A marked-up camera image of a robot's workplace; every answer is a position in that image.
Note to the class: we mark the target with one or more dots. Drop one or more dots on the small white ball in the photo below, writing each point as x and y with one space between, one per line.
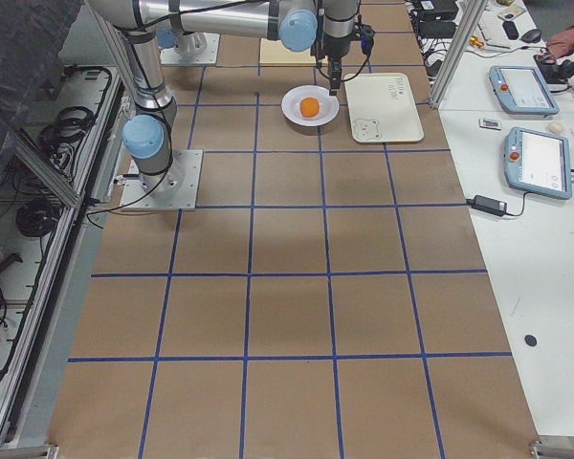
555 127

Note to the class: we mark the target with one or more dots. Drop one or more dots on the small blue white card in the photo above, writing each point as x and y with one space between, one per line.
490 124

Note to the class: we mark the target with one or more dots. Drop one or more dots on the orange fruit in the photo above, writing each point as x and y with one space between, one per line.
309 107

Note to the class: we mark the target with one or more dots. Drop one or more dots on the wooden cutting board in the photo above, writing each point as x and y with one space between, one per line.
274 53

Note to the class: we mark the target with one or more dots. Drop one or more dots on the far blue teach pendant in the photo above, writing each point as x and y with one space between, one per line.
522 91

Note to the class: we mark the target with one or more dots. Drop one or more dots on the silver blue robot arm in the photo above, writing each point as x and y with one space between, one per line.
152 34

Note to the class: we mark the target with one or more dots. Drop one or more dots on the black computer mouse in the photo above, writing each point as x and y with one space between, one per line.
532 36

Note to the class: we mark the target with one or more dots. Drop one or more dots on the white keyboard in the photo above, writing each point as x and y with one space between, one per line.
492 33

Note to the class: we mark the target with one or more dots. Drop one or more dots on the brown paper table cover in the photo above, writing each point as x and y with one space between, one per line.
325 299

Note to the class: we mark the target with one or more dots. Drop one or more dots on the cream rectangular tray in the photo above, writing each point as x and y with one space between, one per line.
382 108

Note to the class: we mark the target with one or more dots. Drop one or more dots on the black power adapter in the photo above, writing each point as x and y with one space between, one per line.
488 205

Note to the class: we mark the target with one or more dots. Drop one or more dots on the aluminium frame post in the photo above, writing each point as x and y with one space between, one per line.
472 12

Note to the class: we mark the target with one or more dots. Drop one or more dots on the blue teach pendant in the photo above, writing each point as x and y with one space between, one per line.
522 91
538 162

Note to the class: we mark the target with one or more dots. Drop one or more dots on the near blue teach pendant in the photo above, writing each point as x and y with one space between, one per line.
538 162

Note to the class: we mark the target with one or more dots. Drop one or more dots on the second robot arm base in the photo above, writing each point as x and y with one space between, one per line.
185 44

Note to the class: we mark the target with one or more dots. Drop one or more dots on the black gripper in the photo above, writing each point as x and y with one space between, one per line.
335 48

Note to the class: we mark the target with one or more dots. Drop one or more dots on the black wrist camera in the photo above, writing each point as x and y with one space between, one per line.
365 34

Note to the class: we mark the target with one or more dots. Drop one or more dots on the black round disc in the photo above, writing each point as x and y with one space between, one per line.
530 340

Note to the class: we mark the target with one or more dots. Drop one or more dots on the white round plate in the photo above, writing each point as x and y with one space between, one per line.
329 105

